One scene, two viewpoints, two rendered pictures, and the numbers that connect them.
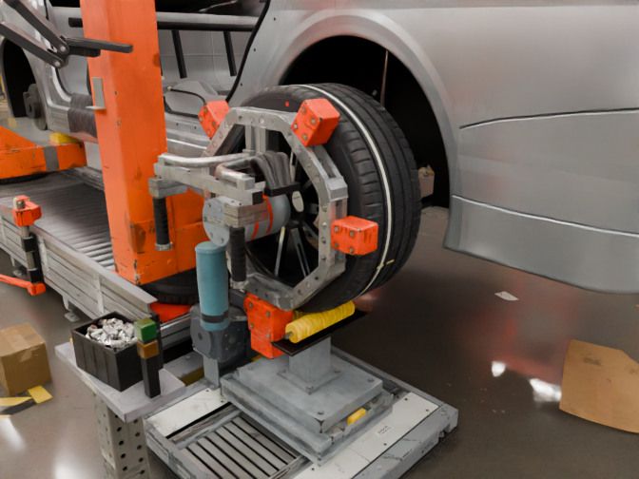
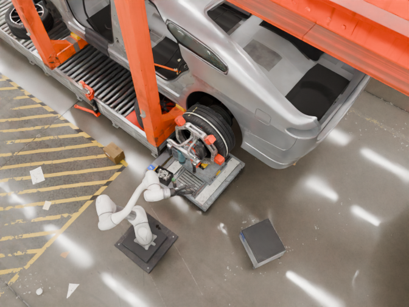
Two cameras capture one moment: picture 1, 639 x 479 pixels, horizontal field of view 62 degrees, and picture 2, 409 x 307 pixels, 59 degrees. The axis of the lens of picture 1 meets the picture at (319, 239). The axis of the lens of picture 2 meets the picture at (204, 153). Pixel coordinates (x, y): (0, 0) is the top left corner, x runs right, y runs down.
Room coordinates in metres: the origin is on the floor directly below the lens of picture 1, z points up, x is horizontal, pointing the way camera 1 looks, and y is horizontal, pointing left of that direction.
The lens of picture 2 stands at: (-0.62, 0.27, 4.18)
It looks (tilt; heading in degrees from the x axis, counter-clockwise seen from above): 60 degrees down; 354
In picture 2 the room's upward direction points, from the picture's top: 1 degrees clockwise
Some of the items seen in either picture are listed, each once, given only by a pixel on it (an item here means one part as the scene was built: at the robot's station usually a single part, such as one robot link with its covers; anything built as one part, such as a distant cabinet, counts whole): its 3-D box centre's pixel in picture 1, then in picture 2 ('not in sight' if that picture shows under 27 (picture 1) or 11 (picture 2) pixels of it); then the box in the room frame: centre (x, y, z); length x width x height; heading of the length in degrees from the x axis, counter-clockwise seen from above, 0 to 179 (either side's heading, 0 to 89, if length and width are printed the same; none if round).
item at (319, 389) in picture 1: (309, 350); (205, 157); (1.57, 0.03, 0.32); 0.40 x 0.30 x 0.28; 46
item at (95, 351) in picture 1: (117, 347); (162, 175); (1.26, 0.54, 0.52); 0.20 x 0.14 x 0.13; 55
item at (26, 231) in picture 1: (29, 248); (93, 103); (2.53, 1.47, 0.30); 0.09 x 0.05 x 0.50; 46
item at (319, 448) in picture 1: (304, 393); (203, 163); (1.58, 0.05, 0.13); 0.50 x 0.36 x 0.10; 46
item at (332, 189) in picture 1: (267, 209); (196, 144); (1.44, 0.15, 0.85); 0.54 x 0.07 x 0.54; 46
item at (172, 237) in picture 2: not in sight; (148, 244); (0.59, 0.76, 0.15); 0.50 x 0.50 x 0.30; 48
